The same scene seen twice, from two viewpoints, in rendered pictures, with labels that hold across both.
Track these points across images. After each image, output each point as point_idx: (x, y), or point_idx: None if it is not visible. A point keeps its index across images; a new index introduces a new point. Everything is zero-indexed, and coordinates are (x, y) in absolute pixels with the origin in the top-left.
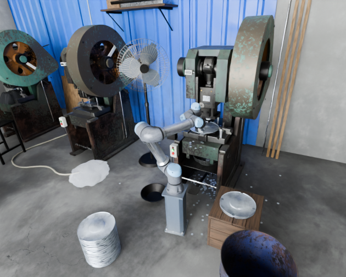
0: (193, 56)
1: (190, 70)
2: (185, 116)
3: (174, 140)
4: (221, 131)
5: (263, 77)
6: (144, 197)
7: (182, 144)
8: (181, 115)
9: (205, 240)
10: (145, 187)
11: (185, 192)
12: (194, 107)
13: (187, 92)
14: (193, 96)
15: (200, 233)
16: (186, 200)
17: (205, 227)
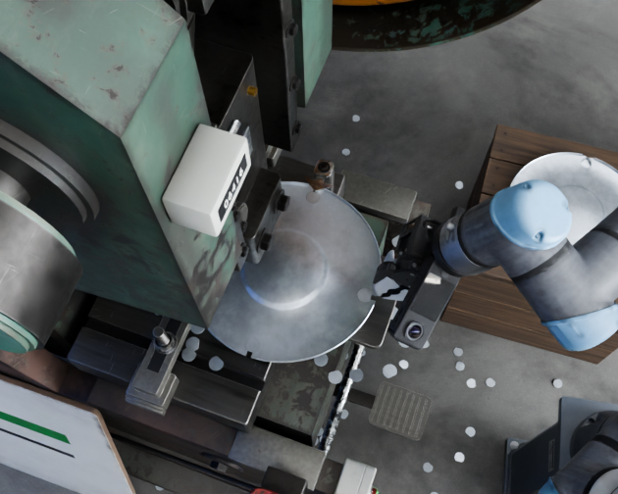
0: (140, 19)
1: (218, 152)
2: (612, 295)
3: (311, 489)
4: (334, 172)
5: None
6: None
7: (313, 435)
8: (608, 327)
9: (580, 369)
10: None
11: None
12: (570, 221)
13: (206, 292)
14: (234, 252)
15: (557, 389)
16: (392, 459)
17: (525, 372)
